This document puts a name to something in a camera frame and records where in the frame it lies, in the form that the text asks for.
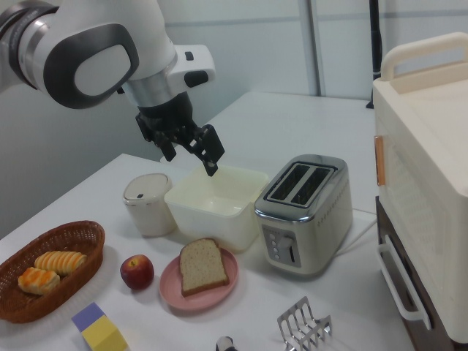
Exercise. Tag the long striped bread roll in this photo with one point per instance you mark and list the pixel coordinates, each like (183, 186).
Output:
(62, 261)

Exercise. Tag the yellow foam block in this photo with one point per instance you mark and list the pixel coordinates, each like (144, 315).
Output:
(104, 334)

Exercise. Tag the black tripod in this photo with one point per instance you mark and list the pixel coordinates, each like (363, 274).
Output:
(375, 55)

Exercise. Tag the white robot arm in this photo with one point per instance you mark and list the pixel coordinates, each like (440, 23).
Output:
(91, 55)

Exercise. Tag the panda figurine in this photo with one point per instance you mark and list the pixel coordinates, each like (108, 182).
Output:
(226, 344)

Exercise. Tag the purple foam block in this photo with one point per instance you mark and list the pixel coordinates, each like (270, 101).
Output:
(87, 316)

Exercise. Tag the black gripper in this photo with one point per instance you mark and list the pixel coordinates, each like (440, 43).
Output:
(164, 118)

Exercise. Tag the brown toast bread slice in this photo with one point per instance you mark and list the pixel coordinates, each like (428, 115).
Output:
(203, 267)

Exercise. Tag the small cream lidded bin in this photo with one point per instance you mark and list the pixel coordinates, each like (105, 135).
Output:
(150, 212)

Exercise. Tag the red apple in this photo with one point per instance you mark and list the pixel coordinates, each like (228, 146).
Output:
(137, 272)

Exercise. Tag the brown wicker basket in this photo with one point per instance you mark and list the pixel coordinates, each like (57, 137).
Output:
(73, 237)

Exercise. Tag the metal toast rack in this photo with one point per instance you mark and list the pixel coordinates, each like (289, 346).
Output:
(303, 329)

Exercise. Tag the chrome and cream toaster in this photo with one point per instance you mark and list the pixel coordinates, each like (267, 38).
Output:
(314, 237)

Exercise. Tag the pink plate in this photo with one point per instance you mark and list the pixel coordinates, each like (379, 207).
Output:
(172, 292)

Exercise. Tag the cream plastic tub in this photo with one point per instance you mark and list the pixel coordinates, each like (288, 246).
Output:
(219, 228)

